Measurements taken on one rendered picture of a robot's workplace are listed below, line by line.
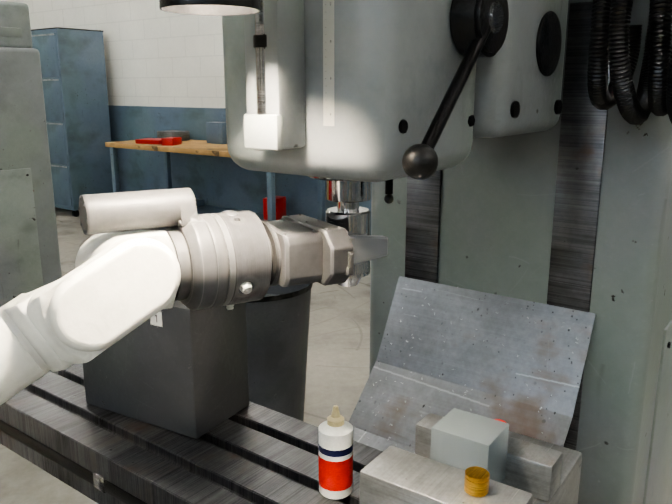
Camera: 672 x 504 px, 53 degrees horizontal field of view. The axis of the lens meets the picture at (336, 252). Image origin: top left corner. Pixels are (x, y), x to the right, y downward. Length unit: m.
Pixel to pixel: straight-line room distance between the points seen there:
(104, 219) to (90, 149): 7.43
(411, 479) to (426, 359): 0.43
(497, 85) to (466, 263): 0.41
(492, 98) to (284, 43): 0.24
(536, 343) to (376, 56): 0.57
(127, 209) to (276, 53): 0.18
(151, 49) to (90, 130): 1.14
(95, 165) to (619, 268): 7.38
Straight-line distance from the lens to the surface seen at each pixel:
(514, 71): 0.74
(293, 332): 2.67
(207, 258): 0.60
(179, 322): 0.91
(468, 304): 1.06
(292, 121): 0.59
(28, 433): 1.12
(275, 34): 0.58
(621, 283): 0.99
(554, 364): 1.01
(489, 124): 0.73
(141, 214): 0.60
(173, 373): 0.95
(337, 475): 0.81
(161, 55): 7.58
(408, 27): 0.59
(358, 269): 0.70
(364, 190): 0.68
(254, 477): 0.88
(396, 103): 0.58
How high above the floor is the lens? 1.39
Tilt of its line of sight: 14 degrees down
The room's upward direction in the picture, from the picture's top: straight up
